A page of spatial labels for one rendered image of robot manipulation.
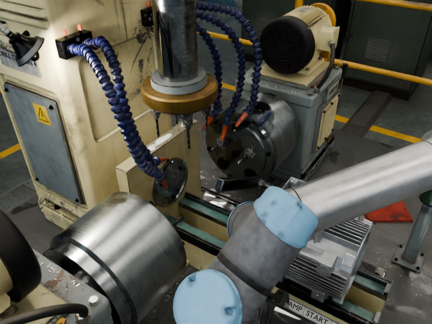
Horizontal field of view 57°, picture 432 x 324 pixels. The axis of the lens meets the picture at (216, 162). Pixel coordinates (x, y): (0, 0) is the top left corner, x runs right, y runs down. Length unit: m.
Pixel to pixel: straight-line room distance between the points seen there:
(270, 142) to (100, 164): 0.47
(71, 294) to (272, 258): 0.40
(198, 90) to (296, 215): 0.52
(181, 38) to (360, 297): 0.75
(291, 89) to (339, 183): 0.77
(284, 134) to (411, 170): 0.63
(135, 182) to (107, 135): 0.15
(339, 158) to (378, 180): 1.05
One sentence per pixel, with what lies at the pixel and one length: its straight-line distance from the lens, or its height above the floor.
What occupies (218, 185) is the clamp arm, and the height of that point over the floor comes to 1.14.
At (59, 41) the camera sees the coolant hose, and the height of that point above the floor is 1.45.
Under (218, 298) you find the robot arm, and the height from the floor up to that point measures 1.37.
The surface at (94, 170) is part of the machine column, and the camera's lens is 1.09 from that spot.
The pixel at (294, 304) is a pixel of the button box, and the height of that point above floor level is 1.08.
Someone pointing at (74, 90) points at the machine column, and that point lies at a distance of 0.97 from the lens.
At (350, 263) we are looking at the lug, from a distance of 0.88.
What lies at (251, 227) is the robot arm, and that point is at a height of 1.40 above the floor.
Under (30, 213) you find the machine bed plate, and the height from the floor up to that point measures 0.80.
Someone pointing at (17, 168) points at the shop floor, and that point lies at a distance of 3.26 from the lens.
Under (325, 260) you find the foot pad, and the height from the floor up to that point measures 1.08.
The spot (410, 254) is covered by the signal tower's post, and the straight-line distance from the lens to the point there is 1.30.
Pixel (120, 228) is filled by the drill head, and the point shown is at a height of 1.16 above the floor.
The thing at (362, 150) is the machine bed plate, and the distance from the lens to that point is 1.75.
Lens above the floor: 1.73
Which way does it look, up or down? 36 degrees down
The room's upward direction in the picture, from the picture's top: 1 degrees counter-clockwise
